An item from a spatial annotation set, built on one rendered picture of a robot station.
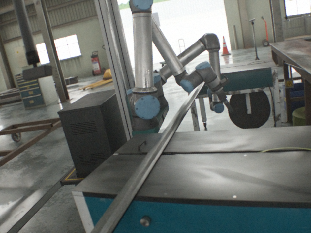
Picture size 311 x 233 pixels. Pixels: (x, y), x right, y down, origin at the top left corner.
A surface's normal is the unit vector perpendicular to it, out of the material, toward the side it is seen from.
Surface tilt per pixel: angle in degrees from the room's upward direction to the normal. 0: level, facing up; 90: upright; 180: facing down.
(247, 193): 0
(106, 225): 75
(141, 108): 95
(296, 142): 0
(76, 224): 0
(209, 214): 90
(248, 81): 90
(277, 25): 90
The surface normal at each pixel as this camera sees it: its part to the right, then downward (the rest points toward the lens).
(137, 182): 0.85, -0.33
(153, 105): 0.22, 0.32
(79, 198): -0.39, 0.35
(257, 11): -0.16, 0.32
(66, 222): -0.20, -0.94
